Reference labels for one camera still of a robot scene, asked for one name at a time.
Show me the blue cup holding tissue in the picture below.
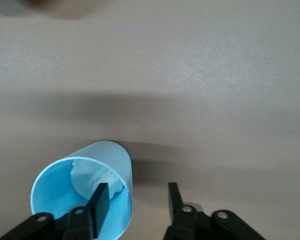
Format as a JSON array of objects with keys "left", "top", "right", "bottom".
[{"left": 29, "top": 140, "right": 134, "bottom": 240}]

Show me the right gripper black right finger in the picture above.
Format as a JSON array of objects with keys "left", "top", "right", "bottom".
[{"left": 163, "top": 182, "right": 266, "bottom": 240}]

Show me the white crumpled tissue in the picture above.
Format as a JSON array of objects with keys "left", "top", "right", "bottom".
[{"left": 70, "top": 159, "right": 126, "bottom": 202}]

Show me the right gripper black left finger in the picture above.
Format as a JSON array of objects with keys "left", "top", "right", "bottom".
[{"left": 0, "top": 182, "right": 110, "bottom": 240}]

